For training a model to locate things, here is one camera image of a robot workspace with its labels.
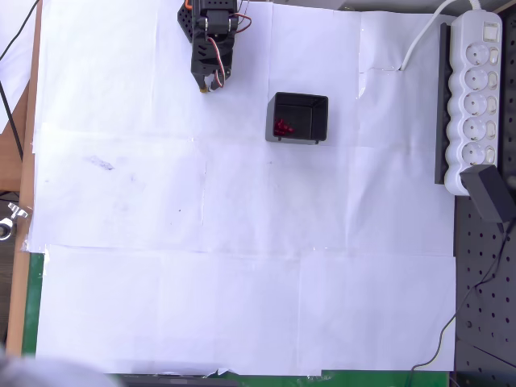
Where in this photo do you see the red pawn-shaped piece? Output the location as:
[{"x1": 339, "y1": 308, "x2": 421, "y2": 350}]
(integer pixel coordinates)
[{"x1": 273, "y1": 117, "x2": 296, "y2": 137}]

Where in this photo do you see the black box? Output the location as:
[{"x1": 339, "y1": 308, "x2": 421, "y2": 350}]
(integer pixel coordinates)
[{"x1": 264, "y1": 91, "x2": 330, "y2": 147}]

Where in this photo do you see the white paper table cover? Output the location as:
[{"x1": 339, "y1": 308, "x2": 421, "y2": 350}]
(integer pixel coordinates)
[{"x1": 27, "y1": 0, "x2": 459, "y2": 377}]

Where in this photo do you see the silver clamp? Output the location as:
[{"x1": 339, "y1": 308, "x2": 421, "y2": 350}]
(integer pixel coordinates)
[{"x1": 0, "y1": 202, "x2": 32, "y2": 242}]

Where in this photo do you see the white keyboard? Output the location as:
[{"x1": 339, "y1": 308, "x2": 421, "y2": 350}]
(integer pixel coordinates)
[{"x1": 443, "y1": 9, "x2": 505, "y2": 198}]

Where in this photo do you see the green cutting mat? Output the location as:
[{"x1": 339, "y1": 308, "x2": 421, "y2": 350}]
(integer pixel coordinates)
[{"x1": 21, "y1": 251, "x2": 451, "y2": 387}]

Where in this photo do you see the black power adapter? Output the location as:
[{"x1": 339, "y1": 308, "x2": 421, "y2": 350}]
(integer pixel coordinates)
[{"x1": 459, "y1": 164, "x2": 514, "y2": 224}]

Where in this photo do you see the black pegboard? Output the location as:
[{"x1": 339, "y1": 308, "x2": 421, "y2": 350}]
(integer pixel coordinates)
[{"x1": 452, "y1": 7, "x2": 516, "y2": 387}]

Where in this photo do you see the white power strip cable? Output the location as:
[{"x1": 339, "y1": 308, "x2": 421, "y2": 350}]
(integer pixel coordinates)
[{"x1": 399, "y1": 0, "x2": 485, "y2": 72}]

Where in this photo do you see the black adapter cable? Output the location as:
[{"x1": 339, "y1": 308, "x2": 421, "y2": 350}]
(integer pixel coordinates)
[{"x1": 402, "y1": 220, "x2": 516, "y2": 387}]

